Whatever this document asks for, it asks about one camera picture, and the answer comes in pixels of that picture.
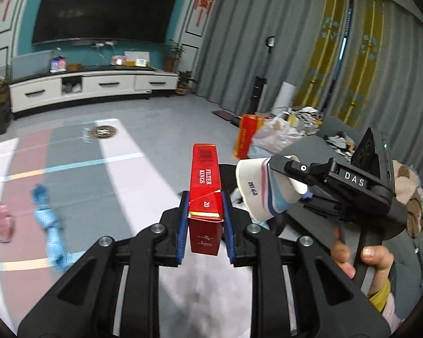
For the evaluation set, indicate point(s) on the white plastic bag of clutter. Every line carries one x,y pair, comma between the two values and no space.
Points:
272,137

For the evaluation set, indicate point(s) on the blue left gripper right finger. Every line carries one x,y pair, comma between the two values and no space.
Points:
228,227

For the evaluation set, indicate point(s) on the yellow sleeve forearm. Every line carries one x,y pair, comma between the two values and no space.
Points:
383,300

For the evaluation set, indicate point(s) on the patterned pink grey rug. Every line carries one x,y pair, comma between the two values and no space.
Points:
100,183

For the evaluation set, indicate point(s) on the red cigarette carton box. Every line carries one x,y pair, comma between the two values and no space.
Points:
205,210

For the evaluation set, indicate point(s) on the person right hand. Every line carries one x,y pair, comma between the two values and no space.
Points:
378,256

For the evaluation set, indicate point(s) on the black wall television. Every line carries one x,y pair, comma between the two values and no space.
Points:
116,20

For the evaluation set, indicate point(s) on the white TV cabinet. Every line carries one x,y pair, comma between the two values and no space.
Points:
98,82

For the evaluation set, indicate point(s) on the black camera box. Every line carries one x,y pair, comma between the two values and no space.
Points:
372,155

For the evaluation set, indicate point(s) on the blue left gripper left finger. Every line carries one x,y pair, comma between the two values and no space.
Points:
182,228

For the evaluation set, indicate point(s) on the grey yellow curtain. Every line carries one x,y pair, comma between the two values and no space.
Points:
358,60

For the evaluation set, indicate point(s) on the red paper shopping bag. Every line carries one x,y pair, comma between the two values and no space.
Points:
249,125

